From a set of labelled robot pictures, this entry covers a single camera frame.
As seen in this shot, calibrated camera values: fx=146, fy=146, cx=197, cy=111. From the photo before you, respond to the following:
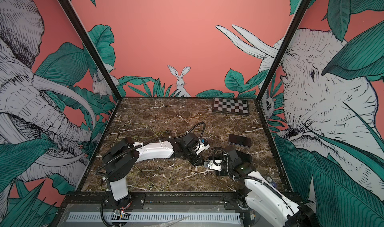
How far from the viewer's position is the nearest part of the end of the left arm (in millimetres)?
711

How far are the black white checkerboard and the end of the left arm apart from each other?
1.50ft

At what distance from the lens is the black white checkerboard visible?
113cm
